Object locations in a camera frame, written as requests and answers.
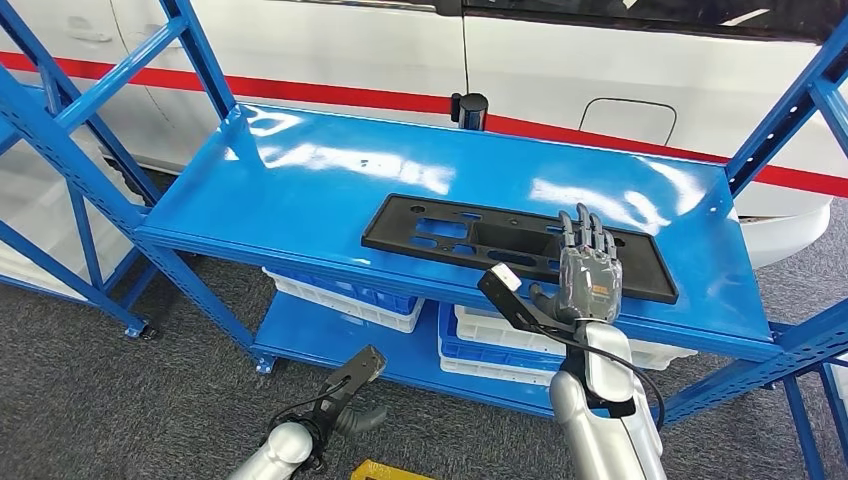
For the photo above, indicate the black barrier post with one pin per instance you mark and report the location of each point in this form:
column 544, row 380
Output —
column 472, row 110

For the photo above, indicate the blue metal shelf rack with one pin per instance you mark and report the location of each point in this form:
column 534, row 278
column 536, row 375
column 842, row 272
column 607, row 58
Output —
column 85, row 235
column 331, row 199

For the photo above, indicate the black plastic plate bracket part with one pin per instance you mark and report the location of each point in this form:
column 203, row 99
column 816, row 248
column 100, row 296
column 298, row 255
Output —
column 404, row 228

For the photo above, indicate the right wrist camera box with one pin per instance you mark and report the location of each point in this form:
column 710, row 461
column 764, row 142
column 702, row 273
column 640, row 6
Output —
column 507, row 277

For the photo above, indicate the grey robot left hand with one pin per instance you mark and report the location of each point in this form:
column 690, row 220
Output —
column 361, row 420

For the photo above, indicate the black right camera bracket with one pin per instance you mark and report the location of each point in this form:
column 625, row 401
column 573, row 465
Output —
column 513, row 308

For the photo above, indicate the white plastic crate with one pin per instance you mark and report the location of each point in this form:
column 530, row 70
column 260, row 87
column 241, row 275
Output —
column 490, row 328
column 331, row 308
column 484, row 371

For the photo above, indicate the white car with red stripe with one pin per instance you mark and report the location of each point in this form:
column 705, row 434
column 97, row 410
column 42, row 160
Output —
column 331, row 53

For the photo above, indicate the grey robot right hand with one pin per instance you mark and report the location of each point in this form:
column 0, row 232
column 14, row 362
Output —
column 593, row 285

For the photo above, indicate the yellow floor tape square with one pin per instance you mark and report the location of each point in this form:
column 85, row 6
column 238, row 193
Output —
column 381, row 473

